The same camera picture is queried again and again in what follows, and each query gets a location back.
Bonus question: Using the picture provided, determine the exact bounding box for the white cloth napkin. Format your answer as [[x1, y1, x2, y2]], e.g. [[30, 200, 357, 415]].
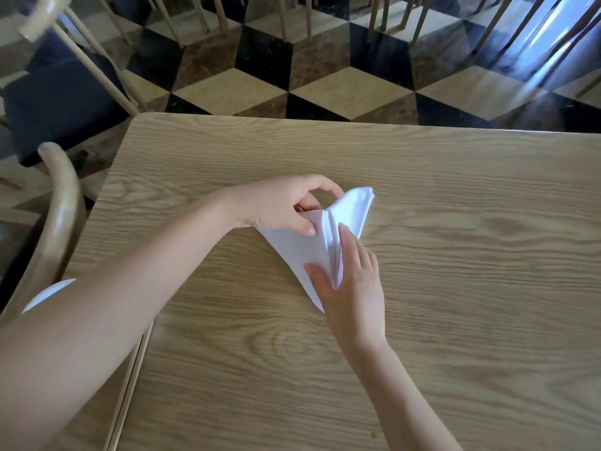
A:
[[256, 187, 375, 313]]

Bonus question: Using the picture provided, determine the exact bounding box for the person's right forearm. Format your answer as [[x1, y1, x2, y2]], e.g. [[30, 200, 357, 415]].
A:
[[338, 339, 466, 451]]

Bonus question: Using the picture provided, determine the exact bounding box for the wooden chair with dark seat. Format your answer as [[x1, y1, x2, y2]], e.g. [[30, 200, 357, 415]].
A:
[[0, 0, 153, 168]]

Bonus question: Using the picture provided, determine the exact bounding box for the person's left forearm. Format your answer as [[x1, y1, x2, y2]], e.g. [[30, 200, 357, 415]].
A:
[[0, 188, 238, 451]]

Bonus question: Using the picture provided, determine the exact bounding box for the wooden chair with curved backrest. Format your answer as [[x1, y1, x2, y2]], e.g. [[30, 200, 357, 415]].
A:
[[0, 142, 88, 324]]

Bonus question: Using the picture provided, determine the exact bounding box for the person's right hand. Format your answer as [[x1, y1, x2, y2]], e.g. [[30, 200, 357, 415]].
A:
[[304, 223, 388, 354]]

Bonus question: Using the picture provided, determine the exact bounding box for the person's left hand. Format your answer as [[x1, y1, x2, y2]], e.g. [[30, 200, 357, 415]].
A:
[[228, 174, 345, 236]]

